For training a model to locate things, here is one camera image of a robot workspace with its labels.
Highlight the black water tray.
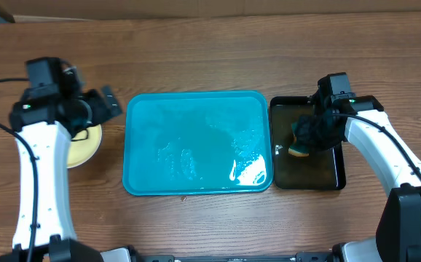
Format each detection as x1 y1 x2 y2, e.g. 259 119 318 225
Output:
269 96 346 191

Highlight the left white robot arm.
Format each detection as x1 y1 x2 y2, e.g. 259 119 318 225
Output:
0 87 131 262

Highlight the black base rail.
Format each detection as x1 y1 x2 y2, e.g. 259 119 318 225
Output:
130 252 341 262

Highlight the green yellow sponge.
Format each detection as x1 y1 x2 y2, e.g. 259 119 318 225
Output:
288 122 310 157

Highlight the teal plastic tray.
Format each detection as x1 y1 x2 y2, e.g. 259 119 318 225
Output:
122 90 274 196

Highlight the yellow-green plate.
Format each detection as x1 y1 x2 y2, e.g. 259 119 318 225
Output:
67 125 102 168

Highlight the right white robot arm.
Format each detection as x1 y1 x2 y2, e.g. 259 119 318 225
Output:
288 95 421 261

